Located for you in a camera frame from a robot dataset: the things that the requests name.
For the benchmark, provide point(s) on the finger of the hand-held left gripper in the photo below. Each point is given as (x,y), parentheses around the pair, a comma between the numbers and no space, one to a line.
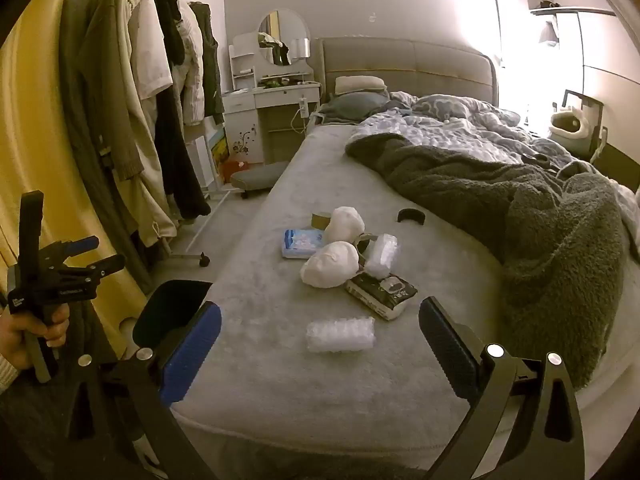
(82,245)
(102,266)

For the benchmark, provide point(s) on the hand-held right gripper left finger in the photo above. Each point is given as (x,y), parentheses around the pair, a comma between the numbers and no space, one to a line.
(192,355)

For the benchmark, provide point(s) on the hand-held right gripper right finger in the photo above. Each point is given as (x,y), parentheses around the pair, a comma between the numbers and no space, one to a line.
(447,345)

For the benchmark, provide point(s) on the bubble wrap piece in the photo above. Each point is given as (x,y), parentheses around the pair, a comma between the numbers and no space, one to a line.
(382,256)

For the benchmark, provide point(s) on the torn cardboard roll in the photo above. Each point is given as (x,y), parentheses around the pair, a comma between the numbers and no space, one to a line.
(372,236)

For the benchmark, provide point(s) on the blue tissue packet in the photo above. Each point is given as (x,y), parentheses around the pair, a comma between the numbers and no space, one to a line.
(300,244)

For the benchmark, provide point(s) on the cardboard tape roll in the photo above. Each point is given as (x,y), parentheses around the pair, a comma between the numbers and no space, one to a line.
(317,220)

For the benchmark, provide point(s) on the person's left hand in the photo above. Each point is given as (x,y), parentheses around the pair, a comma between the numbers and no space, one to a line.
(12,337)

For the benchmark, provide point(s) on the beige coat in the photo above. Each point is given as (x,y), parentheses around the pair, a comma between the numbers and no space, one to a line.
(140,200)

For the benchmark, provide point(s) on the white rolling clothes rack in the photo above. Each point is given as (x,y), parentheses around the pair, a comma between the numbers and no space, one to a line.
(204,260)

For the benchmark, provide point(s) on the yellow curtain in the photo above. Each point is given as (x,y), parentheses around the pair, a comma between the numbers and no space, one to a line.
(35,135)

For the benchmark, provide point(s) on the dark grey fleece blanket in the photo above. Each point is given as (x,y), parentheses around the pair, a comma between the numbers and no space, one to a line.
(540,260)

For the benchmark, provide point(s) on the black curved band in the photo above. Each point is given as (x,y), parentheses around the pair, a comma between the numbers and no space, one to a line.
(411,214)

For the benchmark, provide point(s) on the black garment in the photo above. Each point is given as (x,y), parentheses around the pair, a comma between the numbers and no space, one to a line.
(172,135)

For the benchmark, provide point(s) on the hanging clothes on rack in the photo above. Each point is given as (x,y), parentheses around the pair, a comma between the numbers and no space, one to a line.
(75,85)

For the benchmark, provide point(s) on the colourful picture box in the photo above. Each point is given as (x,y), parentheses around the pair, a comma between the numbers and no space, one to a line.
(220,152)

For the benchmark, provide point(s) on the orange bag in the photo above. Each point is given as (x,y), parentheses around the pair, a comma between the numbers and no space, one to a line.
(235,167)

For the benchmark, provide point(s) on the grey cushioned stool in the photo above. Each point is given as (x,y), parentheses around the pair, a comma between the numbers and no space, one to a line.
(257,177)

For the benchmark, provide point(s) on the white shirt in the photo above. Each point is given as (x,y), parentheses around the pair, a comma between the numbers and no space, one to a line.
(150,55)

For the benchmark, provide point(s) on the white puffer jacket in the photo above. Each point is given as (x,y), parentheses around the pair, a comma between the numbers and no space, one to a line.
(192,75)

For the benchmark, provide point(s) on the dark green vest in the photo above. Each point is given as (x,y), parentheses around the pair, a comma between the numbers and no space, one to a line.
(209,70)

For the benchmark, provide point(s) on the patterned grey duvet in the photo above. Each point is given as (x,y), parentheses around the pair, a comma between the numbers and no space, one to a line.
(450,125)

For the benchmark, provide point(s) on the white dressing table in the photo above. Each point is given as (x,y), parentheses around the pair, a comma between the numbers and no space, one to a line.
(280,96)

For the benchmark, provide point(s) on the white pet bed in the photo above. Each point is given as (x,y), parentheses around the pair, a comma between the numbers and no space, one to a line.
(570,130)

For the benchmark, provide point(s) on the white power strip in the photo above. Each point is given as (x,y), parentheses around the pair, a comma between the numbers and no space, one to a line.
(302,108)

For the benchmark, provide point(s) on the grey pillow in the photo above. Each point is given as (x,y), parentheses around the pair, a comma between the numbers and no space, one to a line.
(352,106)

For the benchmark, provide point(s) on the cream pillow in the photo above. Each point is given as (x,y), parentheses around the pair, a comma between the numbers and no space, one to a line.
(357,85)

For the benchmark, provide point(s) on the grey padded headboard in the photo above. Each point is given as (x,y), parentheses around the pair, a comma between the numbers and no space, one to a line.
(410,67)

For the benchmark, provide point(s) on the white cylinder lamp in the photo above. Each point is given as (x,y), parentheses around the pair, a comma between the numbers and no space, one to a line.
(301,50)

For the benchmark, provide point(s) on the round mirror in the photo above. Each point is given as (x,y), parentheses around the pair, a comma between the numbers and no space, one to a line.
(282,30)

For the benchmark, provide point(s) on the white wardrobe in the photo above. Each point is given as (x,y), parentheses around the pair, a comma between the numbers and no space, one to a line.
(610,70)

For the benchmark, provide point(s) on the grey lampshade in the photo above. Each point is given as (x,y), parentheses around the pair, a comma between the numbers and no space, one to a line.
(547,35)

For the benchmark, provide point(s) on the wall shelf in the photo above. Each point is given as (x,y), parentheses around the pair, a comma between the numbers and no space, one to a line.
(570,10)

